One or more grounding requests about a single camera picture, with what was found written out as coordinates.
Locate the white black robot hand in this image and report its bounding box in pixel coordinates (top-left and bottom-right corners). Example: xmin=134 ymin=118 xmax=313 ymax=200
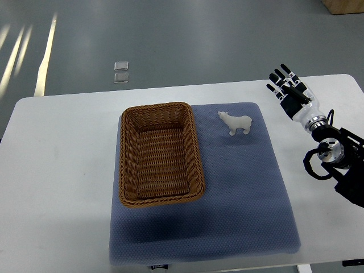
xmin=266 ymin=64 xmax=328 ymax=133

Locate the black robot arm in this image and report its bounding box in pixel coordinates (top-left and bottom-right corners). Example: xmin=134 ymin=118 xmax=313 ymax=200
xmin=303 ymin=123 xmax=363 ymax=208

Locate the black mat label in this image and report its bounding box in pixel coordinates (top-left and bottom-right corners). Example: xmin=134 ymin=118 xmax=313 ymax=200
xmin=150 ymin=264 xmax=168 ymax=270

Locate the upper metal floor plate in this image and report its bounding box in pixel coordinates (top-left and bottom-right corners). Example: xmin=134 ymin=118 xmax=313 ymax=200
xmin=114 ymin=60 xmax=129 ymax=71

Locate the white bear figurine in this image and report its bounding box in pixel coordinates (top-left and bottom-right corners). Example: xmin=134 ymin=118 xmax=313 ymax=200
xmin=217 ymin=111 xmax=253 ymax=136

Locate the brown wicker basket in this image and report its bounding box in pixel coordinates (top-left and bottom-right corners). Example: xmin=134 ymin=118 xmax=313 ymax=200
xmin=119 ymin=102 xmax=205 ymax=208

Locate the wooden box corner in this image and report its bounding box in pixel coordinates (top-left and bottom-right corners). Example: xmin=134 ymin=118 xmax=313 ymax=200
xmin=322 ymin=0 xmax=363 ymax=15

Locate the blue quilted mat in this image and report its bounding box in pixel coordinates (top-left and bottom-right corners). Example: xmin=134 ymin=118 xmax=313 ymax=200
xmin=109 ymin=102 xmax=300 ymax=266

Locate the black table control panel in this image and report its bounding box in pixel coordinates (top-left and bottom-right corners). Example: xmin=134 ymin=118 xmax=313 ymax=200
xmin=342 ymin=259 xmax=364 ymax=267

